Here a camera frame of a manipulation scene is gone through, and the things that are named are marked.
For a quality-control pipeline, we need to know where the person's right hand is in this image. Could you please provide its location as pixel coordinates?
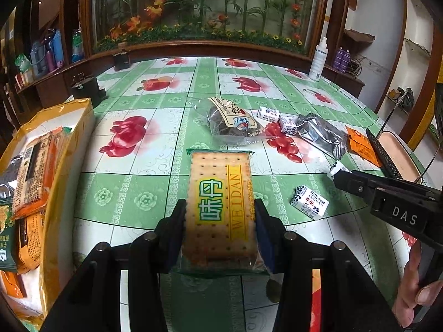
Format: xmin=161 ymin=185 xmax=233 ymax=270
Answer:
xmin=391 ymin=243 xmax=443 ymax=329

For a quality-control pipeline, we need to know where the black electric motor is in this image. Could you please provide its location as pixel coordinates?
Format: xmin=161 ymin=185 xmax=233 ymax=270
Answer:
xmin=70 ymin=72 xmax=107 ymax=105
xmin=112 ymin=42 xmax=132 ymax=72

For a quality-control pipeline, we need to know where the orange striped packet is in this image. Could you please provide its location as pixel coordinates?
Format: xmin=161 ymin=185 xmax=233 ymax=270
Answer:
xmin=15 ymin=210 xmax=46 ymax=274

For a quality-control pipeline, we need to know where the blue green plastic bag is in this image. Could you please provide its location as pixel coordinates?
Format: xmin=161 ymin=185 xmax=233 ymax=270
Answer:
xmin=71 ymin=29 xmax=86 ymax=63

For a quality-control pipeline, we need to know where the clear packet with dark cake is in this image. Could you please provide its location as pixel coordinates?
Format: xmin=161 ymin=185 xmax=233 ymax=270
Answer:
xmin=188 ymin=96 xmax=275 ymax=146

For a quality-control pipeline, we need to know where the yellow green label cracker packet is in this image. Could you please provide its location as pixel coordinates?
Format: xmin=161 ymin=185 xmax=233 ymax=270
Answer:
xmin=171 ymin=148 xmax=275 ymax=278

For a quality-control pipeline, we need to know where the blue thermos flask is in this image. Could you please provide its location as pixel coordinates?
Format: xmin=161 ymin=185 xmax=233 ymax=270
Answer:
xmin=49 ymin=29 xmax=65 ymax=69

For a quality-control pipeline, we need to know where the orange snack packet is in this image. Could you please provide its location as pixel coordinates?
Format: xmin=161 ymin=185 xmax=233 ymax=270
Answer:
xmin=345 ymin=125 xmax=382 ymax=167

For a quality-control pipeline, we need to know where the glass artificial flower display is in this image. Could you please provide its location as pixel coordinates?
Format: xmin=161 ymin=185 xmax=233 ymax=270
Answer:
xmin=80 ymin=0 xmax=331 ymax=58

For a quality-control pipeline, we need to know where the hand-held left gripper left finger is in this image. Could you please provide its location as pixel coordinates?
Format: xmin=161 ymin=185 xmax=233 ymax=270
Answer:
xmin=40 ymin=199 xmax=187 ymax=332

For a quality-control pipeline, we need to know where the crumpled silver foil packet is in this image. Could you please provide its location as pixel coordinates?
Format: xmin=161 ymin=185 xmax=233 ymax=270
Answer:
xmin=296 ymin=113 xmax=348 ymax=162

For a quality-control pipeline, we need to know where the orange cracker packet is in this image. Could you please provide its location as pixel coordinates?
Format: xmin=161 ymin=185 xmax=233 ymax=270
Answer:
xmin=12 ymin=127 xmax=62 ymax=219

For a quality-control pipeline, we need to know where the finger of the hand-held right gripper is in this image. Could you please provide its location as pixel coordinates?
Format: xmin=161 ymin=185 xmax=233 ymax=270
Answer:
xmin=333 ymin=169 xmax=443 ymax=209

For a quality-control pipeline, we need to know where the grey thermos jug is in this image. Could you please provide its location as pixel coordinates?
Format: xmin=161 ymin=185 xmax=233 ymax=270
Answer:
xmin=29 ymin=41 xmax=48 ymax=77

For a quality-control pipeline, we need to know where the white blue candy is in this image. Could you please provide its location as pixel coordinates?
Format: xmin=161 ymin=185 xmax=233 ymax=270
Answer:
xmin=327 ymin=160 xmax=352 ymax=181
xmin=292 ymin=184 xmax=328 ymax=221
xmin=257 ymin=107 xmax=282 ymax=122
xmin=280 ymin=114 xmax=299 ymax=134

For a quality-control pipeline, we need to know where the green fruit print tablecloth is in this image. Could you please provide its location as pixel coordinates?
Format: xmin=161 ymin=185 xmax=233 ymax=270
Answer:
xmin=72 ymin=55 xmax=437 ymax=332

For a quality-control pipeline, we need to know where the white yellow paper roll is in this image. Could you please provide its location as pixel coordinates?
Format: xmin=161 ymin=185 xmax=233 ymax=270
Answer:
xmin=319 ymin=0 xmax=335 ymax=43

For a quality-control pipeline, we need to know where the patterned glasses case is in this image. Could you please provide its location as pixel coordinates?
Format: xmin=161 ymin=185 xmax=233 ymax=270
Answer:
xmin=365 ymin=127 xmax=429 ymax=185

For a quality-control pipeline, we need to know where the green edged silver foil packet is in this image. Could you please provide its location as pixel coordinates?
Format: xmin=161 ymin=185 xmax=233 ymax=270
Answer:
xmin=0 ymin=155 xmax=22 ymax=205

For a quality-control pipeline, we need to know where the yellow cardboard box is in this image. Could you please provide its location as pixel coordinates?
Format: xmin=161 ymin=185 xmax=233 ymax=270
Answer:
xmin=0 ymin=97 xmax=96 ymax=323

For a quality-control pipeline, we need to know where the dark wooden cabinet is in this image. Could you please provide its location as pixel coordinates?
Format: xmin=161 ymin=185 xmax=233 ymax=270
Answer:
xmin=0 ymin=0 xmax=91 ymax=118

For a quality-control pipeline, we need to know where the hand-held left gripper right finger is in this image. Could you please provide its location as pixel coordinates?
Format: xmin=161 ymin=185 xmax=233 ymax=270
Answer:
xmin=254 ymin=198 xmax=404 ymax=332

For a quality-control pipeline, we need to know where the dark green snack packet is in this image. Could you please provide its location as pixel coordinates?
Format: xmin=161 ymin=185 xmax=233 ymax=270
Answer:
xmin=0 ymin=203 xmax=20 ymax=272

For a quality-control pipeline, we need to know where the white spray bottle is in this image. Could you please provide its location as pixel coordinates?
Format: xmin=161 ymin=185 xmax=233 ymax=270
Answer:
xmin=307 ymin=36 xmax=328 ymax=82

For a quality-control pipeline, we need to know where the light green packet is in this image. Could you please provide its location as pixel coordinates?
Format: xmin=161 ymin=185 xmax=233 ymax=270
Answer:
xmin=14 ymin=53 xmax=34 ymax=76

